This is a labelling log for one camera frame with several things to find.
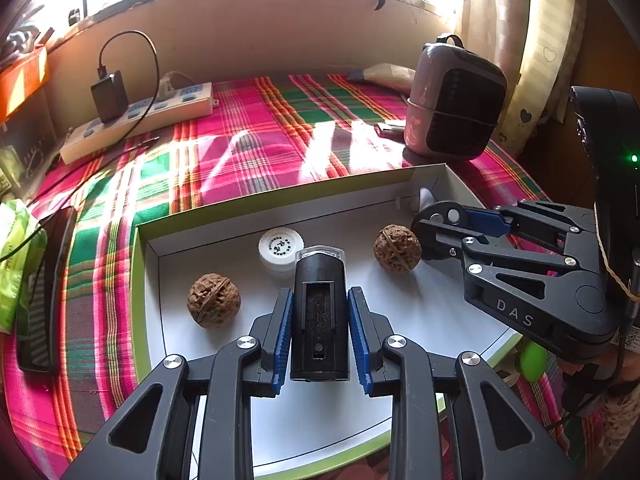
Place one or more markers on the small white round jar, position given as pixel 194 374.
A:
pixel 280 250

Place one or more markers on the black phone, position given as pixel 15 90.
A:
pixel 42 300

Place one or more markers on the white bag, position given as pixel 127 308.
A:
pixel 385 75

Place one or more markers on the orange tray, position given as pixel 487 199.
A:
pixel 22 80

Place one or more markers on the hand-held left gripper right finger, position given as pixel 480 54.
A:
pixel 359 337

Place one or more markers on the pink heater fan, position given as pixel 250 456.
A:
pixel 455 105

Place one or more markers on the white power strip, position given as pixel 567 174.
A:
pixel 150 120

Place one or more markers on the brown walnut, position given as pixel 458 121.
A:
pixel 214 300
pixel 397 248

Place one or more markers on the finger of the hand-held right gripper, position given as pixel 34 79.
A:
pixel 487 222
pixel 500 280

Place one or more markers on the plaid cloth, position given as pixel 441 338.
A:
pixel 225 160

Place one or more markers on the black charger adapter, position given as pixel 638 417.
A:
pixel 110 95

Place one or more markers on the white plug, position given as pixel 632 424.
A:
pixel 172 82

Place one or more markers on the green wipes pack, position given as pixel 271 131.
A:
pixel 17 270

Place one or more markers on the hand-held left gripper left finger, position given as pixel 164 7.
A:
pixel 282 332

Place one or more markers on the green white cardboard box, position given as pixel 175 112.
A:
pixel 440 320

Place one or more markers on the heart print curtain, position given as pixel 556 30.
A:
pixel 540 50

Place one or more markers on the black oval magnetic holder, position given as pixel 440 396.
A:
pixel 430 240

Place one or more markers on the black rectangular flashlight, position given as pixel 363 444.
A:
pixel 320 310

